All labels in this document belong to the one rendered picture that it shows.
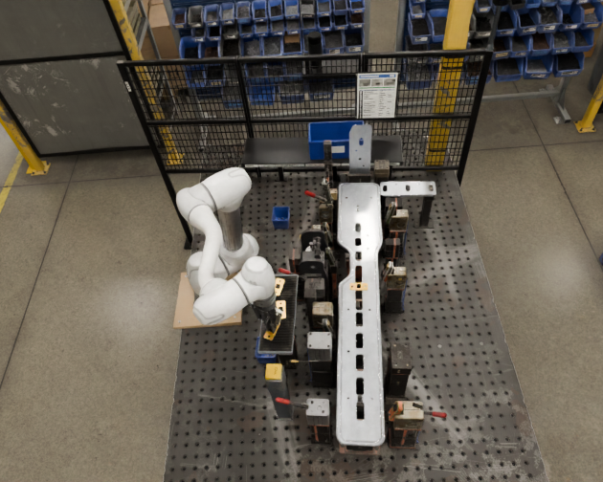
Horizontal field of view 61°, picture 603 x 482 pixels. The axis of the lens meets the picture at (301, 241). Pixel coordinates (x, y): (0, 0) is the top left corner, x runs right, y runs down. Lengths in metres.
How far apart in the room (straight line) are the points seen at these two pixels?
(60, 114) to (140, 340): 1.97
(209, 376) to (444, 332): 1.17
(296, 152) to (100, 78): 1.86
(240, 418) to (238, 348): 0.35
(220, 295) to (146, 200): 2.79
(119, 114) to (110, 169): 0.57
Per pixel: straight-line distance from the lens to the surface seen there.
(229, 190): 2.14
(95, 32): 4.06
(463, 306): 2.77
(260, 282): 1.69
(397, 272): 2.41
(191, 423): 2.55
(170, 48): 5.05
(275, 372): 2.05
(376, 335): 2.29
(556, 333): 3.66
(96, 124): 4.58
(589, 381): 3.58
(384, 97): 2.89
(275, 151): 2.99
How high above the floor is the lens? 3.03
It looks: 52 degrees down
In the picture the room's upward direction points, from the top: 7 degrees counter-clockwise
